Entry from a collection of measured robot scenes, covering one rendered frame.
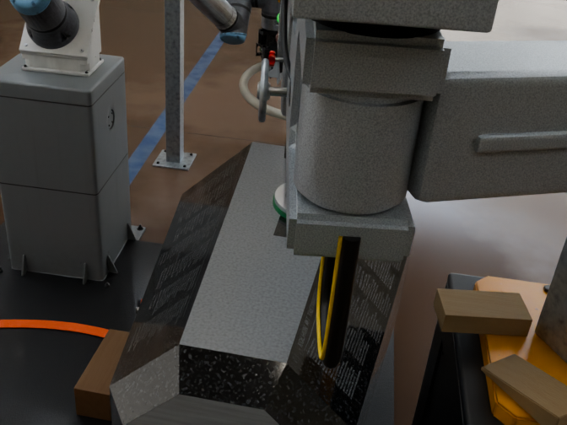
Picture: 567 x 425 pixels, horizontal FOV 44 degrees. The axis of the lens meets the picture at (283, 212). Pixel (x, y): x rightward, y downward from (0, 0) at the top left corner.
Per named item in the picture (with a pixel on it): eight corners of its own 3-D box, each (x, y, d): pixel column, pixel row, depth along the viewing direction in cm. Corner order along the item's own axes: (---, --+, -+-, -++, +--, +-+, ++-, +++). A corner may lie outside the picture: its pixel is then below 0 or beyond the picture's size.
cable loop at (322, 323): (337, 390, 125) (361, 242, 109) (318, 389, 125) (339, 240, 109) (331, 309, 145) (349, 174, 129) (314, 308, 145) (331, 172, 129)
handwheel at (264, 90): (297, 135, 163) (303, 73, 155) (254, 131, 163) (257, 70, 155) (296, 110, 176) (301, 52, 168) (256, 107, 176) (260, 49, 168)
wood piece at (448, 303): (514, 308, 169) (520, 292, 166) (527, 336, 160) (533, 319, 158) (432, 304, 168) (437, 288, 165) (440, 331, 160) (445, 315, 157)
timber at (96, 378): (110, 353, 254) (109, 328, 248) (143, 359, 253) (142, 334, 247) (76, 415, 228) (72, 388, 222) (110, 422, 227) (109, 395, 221)
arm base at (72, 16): (24, 47, 256) (13, 34, 246) (32, 0, 260) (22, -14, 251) (75, 51, 255) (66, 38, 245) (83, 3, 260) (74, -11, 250)
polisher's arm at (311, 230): (399, 316, 119) (458, 31, 94) (263, 309, 118) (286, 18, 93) (359, 135, 182) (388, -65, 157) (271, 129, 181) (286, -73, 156)
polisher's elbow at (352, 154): (380, 158, 128) (396, 55, 118) (424, 213, 112) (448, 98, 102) (279, 164, 123) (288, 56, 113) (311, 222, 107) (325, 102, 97)
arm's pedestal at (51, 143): (-7, 277, 290) (-40, 81, 246) (43, 215, 332) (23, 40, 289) (110, 293, 286) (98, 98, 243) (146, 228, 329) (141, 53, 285)
